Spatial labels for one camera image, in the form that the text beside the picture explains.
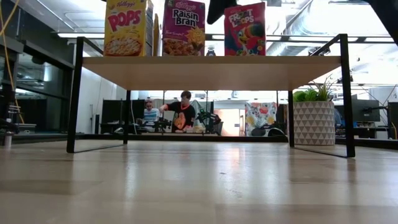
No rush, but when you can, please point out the red Froot Loops cereal box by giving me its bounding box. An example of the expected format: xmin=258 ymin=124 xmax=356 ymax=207
xmin=223 ymin=1 xmax=267 ymax=57

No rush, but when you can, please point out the purple Raisin Bran cereal box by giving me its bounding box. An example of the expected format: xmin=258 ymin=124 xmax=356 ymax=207
xmin=162 ymin=0 xmax=206 ymax=57

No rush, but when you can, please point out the grey draped cloth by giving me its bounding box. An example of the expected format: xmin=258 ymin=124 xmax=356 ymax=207
xmin=191 ymin=100 xmax=206 ymax=125

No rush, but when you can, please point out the person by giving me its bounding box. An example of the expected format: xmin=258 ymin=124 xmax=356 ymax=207
xmin=142 ymin=98 xmax=161 ymax=125
xmin=159 ymin=90 xmax=197 ymax=133

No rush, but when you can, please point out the floral patterned panel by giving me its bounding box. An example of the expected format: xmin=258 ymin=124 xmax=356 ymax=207
xmin=244 ymin=101 xmax=278 ymax=137

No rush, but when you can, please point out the succulent in white patterned pot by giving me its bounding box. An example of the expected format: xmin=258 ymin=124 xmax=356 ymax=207
xmin=290 ymin=74 xmax=336 ymax=146

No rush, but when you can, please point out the black monitor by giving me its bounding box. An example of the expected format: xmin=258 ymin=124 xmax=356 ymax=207
xmin=101 ymin=99 xmax=147 ymax=125
xmin=387 ymin=101 xmax=398 ymax=140
xmin=353 ymin=98 xmax=382 ymax=123

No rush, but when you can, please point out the small white cylinder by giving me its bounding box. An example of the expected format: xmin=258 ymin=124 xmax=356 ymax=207
xmin=3 ymin=132 xmax=14 ymax=149

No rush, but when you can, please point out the wooden shelf with black frame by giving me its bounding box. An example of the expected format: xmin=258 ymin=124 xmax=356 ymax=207
xmin=66 ymin=32 xmax=357 ymax=159

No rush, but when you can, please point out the black ceiling light rail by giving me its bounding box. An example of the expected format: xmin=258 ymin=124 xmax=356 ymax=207
xmin=205 ymin=32 xmax=398 ymax=44

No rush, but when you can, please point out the black metal table frame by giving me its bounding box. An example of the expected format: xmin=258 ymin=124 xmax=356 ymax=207
xmin=0 ymin=133 xmax=398 ymax=150

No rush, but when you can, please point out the yellow cable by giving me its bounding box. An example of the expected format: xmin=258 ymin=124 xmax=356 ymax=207
xmin=0 ymin=0 xmax=25 ymax=124

